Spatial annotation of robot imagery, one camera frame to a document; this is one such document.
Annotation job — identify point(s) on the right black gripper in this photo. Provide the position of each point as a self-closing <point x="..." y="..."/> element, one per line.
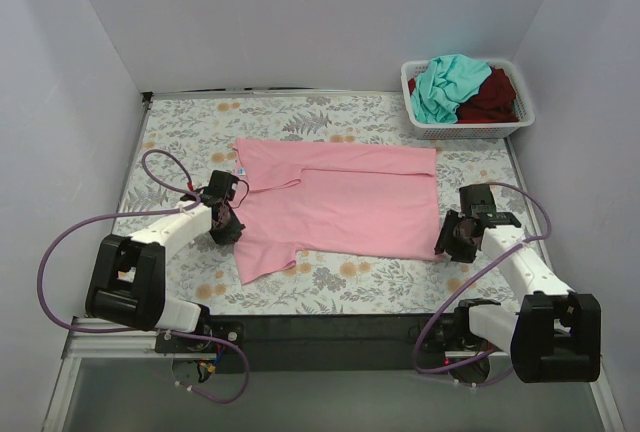
<point x="451" y="240"/>

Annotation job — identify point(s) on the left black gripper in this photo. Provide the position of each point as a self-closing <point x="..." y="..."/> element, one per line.
<point x="230" y="228"/>

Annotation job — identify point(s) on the pink t shirt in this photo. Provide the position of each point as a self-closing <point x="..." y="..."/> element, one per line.
<point x="358" y="199"/>

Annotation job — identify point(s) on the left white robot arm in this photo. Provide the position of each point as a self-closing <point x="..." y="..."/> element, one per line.
<point x="128" y="284"/>

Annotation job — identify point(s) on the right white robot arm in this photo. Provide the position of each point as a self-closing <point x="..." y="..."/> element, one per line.
<point x="556" y="334"/>

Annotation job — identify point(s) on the dark red t shirt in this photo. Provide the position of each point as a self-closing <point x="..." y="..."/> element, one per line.
<point x="494" y="102"/>

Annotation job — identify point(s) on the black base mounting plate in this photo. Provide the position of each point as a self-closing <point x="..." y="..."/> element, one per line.
<point x="296" y="343"/>

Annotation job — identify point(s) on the white plastic basket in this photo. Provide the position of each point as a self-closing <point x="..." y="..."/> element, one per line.
<point x="523" y="107"/>

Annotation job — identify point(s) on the teal t shirt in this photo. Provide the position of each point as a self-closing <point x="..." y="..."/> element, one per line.
<point x="447" y="83"/>

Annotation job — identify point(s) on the aluminium frame rail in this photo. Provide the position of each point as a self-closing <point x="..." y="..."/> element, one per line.
<point x="79" y="346"/>

